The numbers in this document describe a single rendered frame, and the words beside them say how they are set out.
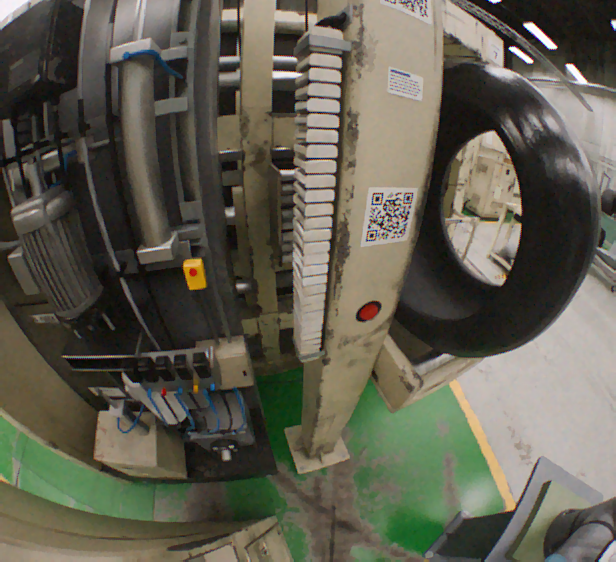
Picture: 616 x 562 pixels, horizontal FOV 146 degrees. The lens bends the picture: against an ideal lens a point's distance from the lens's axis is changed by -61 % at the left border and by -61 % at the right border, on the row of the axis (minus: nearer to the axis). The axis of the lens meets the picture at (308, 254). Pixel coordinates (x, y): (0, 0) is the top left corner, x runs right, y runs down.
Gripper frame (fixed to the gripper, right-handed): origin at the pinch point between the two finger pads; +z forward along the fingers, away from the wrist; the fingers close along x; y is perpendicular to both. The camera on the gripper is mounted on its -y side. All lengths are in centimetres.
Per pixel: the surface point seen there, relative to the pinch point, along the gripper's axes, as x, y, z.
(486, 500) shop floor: -35, -130, -35
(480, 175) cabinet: -398, -6, 280
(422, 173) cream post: 27.5, 6.0, 21.7
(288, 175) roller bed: 35, 2, 63
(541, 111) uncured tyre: 15.9, 17.2, 10.7
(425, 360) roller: 17.7, -29.9, 20.2
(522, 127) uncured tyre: 18.3, 14.2, 12.7
